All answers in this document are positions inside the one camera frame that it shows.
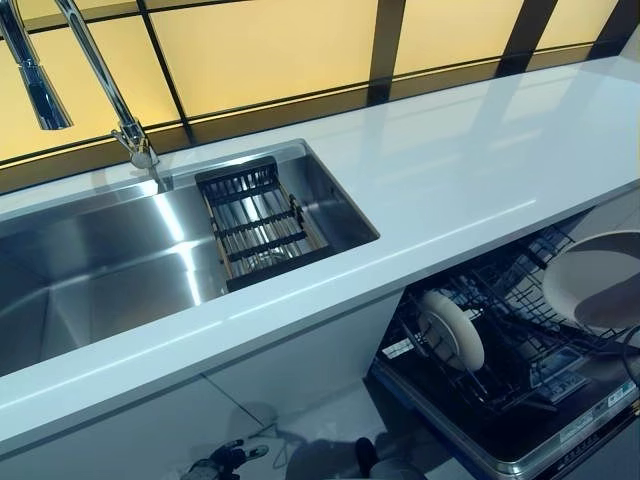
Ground built-in dishwasher with open door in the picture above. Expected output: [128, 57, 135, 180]
[366, 209, 640, 480]

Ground narrow white cabinet door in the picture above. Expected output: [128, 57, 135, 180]
[199, 293, 404, 437]

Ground black dish drying rack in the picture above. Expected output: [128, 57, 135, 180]
[194, 155, 332, 294]

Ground cream round plate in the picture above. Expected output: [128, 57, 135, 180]
[541, 231, 640, 342]
[418, 289, 487, 374]

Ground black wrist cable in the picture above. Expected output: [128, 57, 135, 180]
[589, 323, 640, 387]

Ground dark wire dishwasher rack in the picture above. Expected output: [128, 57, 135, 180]
[399, 223, 640, 417]

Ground chrome gooseneck kitchen faucet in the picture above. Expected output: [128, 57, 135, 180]
[0, 0, 162, 195]

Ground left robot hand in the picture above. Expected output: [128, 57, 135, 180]
[187, 437, 272, 480]

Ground grey wire dishwasher basket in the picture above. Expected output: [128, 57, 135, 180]
[524, 224, 577, 267]

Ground stainless steel sink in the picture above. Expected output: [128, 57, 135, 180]
[0, 137, 382, 379]

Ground wide white cabinet door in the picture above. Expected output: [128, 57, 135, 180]
[0, 344, 262, 480]

